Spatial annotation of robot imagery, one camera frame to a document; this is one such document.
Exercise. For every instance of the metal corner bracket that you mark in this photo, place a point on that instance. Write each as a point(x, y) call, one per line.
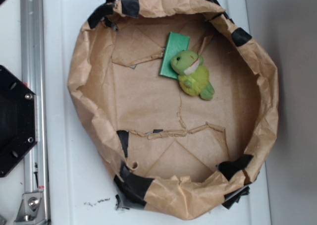
point(31, 210)

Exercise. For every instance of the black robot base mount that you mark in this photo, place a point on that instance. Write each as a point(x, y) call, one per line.
point(17, 121)

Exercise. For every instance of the aluminium extrusion rail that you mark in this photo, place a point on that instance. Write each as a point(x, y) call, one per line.
point(36, 175)

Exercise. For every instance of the brown paper bag bin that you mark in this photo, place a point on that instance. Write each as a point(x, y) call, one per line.
point(167, 151)

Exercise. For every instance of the green plush frog toy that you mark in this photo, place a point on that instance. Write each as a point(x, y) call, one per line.
point(193, 75)

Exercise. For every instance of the green rectangular block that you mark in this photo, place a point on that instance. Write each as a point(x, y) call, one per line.
point(175, 43)

